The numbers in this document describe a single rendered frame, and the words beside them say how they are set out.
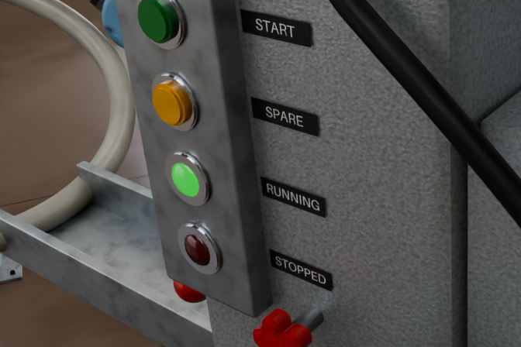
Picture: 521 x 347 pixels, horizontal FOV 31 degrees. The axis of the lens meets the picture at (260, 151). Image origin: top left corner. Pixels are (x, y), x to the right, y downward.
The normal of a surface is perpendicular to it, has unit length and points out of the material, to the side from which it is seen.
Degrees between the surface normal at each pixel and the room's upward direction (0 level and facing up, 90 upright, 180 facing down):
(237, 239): 90
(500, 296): 90
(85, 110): 0
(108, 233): 2
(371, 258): 90
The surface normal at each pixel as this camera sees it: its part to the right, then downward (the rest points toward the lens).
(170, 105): -0.65, 0.43
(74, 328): -0.11, -0.87
